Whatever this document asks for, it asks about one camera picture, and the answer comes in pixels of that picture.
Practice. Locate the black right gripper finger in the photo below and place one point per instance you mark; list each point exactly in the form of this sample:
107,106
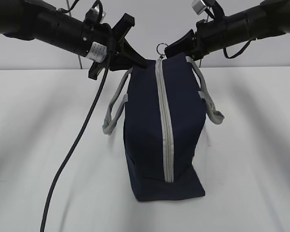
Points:
183,45

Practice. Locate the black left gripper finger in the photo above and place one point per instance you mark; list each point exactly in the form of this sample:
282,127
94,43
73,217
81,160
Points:
126,57

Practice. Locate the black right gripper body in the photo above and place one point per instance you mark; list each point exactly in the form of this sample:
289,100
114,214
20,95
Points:
204,43

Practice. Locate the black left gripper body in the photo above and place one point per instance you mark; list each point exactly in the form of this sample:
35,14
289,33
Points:
112,55

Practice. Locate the navy and white lunch bag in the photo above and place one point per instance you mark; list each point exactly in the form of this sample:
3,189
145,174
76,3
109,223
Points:
165,106

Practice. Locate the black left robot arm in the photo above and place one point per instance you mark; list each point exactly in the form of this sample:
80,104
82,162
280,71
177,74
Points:
91,38

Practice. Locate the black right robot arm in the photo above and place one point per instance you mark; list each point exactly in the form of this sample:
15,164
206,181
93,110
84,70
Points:
270,18

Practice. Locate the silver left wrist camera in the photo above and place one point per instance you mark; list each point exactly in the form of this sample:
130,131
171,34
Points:
95,14

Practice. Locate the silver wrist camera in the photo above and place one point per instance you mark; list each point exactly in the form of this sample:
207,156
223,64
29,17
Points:
199,6
95,14

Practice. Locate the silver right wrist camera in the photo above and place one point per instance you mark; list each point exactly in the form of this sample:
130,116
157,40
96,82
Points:
199,6

